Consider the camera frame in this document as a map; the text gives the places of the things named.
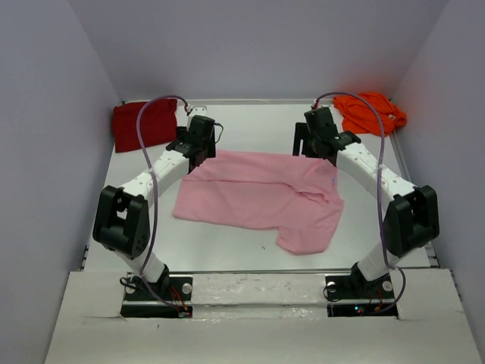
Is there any dark red folded t shirt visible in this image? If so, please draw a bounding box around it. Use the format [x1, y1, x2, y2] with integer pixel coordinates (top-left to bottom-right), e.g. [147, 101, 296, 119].
[111, 99, 177, 153]

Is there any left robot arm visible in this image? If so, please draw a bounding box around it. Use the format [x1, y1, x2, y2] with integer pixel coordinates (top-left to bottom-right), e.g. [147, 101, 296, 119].
[92, 115, 216, 300]

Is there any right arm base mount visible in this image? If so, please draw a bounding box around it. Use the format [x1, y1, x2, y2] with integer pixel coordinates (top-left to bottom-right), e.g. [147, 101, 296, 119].
[322, 265, 399, 318]

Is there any orange t shirt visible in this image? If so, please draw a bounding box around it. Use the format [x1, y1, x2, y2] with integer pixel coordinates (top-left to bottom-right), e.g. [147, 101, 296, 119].
[333, 93, 407, 137]

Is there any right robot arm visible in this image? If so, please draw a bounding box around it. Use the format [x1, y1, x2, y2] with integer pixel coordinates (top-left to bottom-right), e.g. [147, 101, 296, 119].
[293, 107, 440, 297]

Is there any pink t shirt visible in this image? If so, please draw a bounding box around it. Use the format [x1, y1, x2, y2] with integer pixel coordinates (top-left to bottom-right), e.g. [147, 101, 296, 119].
[173, 150, 344, 256]

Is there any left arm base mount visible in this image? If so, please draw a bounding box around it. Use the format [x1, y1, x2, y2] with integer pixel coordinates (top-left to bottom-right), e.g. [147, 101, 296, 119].
[119, 273, 193, 319]

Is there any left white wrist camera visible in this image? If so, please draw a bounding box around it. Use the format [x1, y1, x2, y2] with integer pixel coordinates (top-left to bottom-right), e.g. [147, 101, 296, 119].
[186, 106, 208, 127]

